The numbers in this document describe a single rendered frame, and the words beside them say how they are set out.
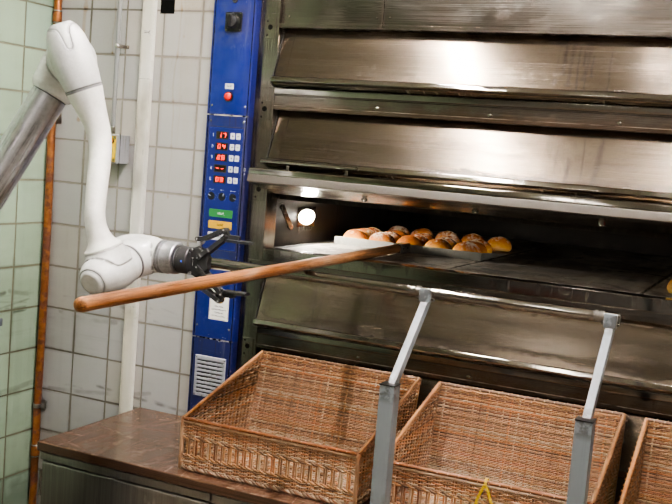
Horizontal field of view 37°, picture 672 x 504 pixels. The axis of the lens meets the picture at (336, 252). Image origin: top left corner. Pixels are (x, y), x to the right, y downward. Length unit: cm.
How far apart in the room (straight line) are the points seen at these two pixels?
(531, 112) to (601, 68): 23
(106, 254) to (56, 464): 78
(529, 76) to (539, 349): 79
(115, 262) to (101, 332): 104
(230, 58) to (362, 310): 92
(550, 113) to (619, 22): 31
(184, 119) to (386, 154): 74
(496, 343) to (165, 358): 118
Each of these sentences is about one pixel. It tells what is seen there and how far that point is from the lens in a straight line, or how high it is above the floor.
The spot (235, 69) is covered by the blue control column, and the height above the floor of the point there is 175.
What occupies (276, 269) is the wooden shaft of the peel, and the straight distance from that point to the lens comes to 259.
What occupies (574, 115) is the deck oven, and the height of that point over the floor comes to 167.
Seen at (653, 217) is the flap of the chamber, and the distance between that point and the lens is 274.
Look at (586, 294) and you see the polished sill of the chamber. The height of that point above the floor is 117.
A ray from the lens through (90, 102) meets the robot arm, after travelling 275.
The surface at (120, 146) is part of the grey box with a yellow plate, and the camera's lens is 351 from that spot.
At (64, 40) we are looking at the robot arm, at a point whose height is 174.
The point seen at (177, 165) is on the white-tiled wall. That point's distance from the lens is 344.
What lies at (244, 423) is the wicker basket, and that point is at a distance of 324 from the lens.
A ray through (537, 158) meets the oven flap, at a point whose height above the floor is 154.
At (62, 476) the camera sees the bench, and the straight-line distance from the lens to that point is 315.
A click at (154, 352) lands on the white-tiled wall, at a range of 354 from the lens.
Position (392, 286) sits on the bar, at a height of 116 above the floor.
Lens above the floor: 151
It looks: 6 degrees down
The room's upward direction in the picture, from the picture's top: 5 degrees clockwise
